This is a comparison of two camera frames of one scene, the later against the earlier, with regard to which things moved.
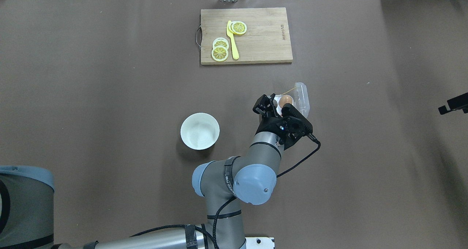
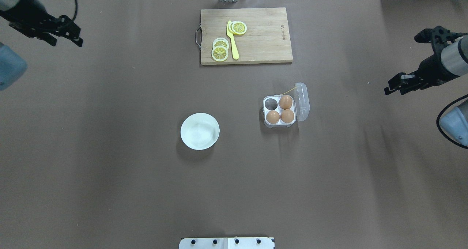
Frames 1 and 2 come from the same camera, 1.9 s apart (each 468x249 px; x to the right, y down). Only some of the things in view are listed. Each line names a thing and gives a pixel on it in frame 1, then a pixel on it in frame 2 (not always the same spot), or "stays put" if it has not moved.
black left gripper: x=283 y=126 -> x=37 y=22
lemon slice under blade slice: x=230 y=27 stays put
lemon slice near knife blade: x=238 y=27 stays put
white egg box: x=300 y=99 stays put
